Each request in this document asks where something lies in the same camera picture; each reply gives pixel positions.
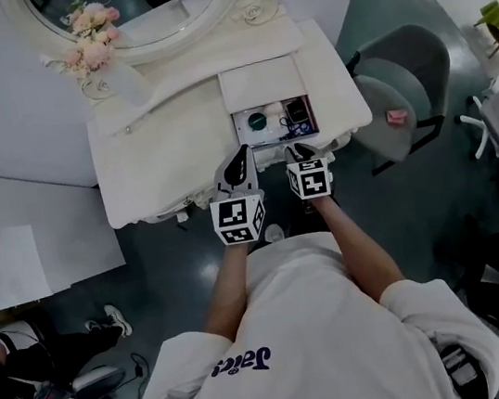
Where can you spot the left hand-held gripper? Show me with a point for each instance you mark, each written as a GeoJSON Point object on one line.
{"type": "Point", "coordinates": [234, 220]}

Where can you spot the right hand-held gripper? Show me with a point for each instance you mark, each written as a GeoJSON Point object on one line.
{"type": "Point", "coordinates": [312, 181]}

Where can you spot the small white drawer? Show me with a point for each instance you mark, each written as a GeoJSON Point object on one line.
{"type": "Point", "coordinates": [245, 140]}

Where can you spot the white dressing table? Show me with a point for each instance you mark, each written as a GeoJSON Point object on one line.
{"type": "Point", "coordinates": [156, 171]}

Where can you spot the person's left forearm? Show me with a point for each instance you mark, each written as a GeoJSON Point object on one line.
{"type": "Point", "coordinates": [229, 291]}

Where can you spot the person's right forearm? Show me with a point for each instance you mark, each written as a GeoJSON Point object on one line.
{"type": "Point", "coordinates": [356, 247]}

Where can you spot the blue-handled scissors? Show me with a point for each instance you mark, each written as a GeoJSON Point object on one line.
{"type": "Point", "coordinates": [297, 128]}

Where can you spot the black rectangular case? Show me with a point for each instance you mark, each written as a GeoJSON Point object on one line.
{"type": "Point", "coordinates": [297, 111]}

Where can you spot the white fluffy item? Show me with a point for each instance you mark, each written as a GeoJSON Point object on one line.
{"type": "Point", "coordinates": [273, 108]}

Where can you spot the dark green round container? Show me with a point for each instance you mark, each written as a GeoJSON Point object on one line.
{"type": "Point", "coordinates": [257, 121]}

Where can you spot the person's black trouser leg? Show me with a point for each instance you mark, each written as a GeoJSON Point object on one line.
{"type": "Point", "coordinates": [302, 220]}

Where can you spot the person's white shoe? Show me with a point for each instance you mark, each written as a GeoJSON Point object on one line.
{"type": "Point", "coordinates": [274, 233]}
{"type": "Point", "coordinates": [118, 320]}
{"type": "Point", "coordinates": [94, 325]}

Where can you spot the small pink item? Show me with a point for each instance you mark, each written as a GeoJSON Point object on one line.
{"type": "Point", "coordinates": [397, 115]}

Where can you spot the gray upholstered chair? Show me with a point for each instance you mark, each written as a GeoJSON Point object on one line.
{"type": "Point", "coordinates": [392, 77]}

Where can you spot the oval white-framed mirror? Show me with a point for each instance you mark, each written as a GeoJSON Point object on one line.
{"type": "Point", "coordinates": [169, 47]}

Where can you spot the white side table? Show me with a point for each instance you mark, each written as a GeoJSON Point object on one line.
{"type": "Point", "coordinates": [88, 247]}

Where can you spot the person's white shirt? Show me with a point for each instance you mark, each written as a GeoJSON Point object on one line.
{"type": "Point", "coordinates": [307, 325]}

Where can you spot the pink flower bouquet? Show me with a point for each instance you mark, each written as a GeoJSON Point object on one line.
{"type": "Point", "coordinates": [92, 54]}

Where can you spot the white paper sheet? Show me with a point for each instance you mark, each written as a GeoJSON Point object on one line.
{"type": "Point", "coordinates": [16, 268]}

